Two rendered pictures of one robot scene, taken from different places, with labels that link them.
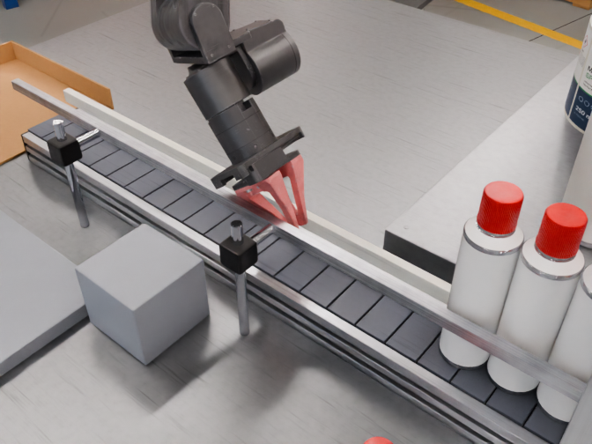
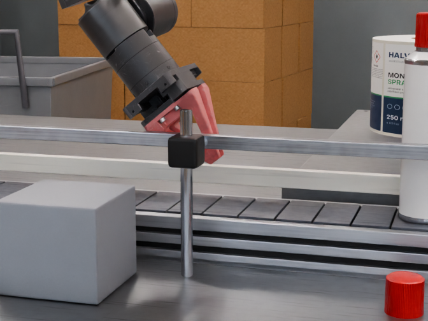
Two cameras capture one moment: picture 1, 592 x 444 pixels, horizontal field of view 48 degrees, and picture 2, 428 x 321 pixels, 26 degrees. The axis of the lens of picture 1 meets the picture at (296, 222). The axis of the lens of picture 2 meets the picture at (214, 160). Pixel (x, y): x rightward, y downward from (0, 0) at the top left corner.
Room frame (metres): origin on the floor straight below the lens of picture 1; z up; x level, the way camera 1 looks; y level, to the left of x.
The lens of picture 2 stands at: (-0.31, 0.38, 1.12)
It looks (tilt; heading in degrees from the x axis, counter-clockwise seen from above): 11 degrees down; 336
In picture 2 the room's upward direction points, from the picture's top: straight up
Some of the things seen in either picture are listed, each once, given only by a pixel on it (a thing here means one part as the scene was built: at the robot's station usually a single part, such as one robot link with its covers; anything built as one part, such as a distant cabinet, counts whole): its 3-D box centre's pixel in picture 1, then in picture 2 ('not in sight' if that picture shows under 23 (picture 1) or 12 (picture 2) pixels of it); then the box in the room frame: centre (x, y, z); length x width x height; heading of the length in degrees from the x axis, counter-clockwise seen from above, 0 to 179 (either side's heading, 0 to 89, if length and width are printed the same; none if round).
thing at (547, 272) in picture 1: (536, 302); not in sight; (0.41, -0.22, 0.98); 0.05 x 0.05 x 0.20
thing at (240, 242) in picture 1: (253, 270); (192, 189); (0.52, 0.05, 0.91); 0.07 x 0.03 x 0.17; 140
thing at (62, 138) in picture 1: (85, 168); not in sight; (0.71, 0.28, 0.91); 0.07 x 0.03 x 0.17; 140
